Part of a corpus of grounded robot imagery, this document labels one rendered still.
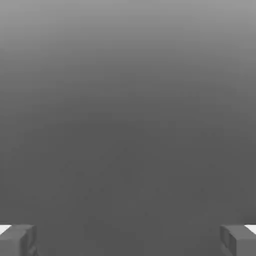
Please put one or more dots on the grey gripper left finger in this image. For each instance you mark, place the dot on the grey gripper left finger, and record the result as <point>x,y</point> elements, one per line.
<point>14,241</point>

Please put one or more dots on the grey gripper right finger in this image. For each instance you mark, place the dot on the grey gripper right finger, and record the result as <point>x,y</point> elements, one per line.
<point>241,241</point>

